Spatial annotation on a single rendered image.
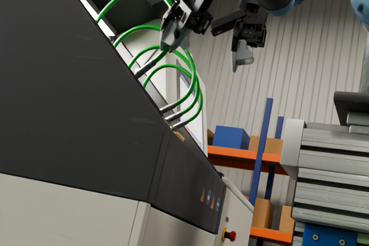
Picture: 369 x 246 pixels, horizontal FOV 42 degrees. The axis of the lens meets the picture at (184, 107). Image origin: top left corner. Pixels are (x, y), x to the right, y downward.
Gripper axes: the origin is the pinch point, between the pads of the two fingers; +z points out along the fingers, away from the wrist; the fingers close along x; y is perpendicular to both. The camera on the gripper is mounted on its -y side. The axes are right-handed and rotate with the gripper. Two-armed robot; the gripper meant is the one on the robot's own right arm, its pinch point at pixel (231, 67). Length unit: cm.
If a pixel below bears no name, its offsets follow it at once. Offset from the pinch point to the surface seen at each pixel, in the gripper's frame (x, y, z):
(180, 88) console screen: 53, -33, -11
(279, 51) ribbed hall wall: 664, -86, -315
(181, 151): -21.1, -2.4, 30.3
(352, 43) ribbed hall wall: 649, 34, -335
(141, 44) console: 35, -46, -21
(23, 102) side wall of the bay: -35, -36, 28
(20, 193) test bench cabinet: -35, -30, 47
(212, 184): 14.5, -2.3, 31.1
